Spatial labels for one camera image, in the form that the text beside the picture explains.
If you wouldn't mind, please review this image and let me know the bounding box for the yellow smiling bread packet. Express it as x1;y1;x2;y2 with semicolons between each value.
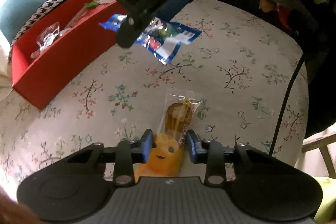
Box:
135;90;202;181

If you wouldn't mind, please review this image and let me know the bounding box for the blue snack packet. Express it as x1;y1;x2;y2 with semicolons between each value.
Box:
98;13;202;65

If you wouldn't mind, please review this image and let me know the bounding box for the red Trolli candy bag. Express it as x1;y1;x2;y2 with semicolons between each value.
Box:
64;0;116;30

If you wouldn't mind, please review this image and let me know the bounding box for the green white snack packet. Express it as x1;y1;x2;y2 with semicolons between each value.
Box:
84;0;100;8

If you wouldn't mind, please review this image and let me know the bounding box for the silver brown packet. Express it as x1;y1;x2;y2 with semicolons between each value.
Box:
30;22;70;59

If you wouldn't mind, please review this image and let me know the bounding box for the person's left hand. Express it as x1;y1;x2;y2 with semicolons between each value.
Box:
0;188;42;224

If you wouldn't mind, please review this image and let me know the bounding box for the red cardboard box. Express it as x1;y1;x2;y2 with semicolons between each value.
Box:
12;0;127;110

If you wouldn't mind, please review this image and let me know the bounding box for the black cable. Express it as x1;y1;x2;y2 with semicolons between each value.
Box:
267;53;306;156

